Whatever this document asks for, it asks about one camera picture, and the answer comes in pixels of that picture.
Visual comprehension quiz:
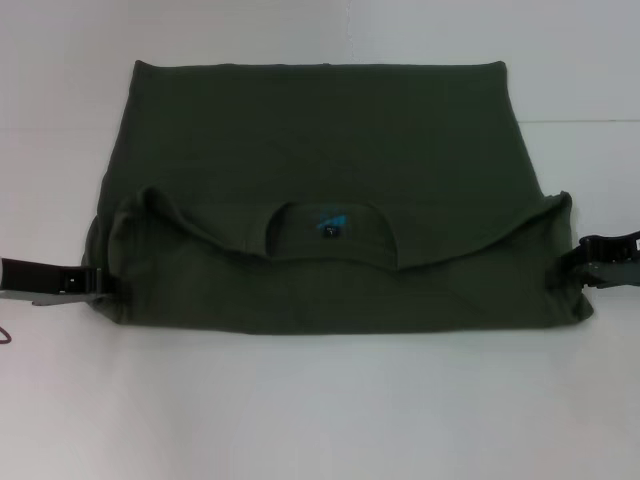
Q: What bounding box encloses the dark green FREE! t-shirt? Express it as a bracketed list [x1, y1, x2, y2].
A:
[79, 58, 596, 336]

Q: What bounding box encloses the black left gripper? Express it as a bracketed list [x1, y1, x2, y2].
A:
[0, 256, 124, 308]

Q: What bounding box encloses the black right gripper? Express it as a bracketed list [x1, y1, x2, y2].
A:
[558, 229, 640, 291]

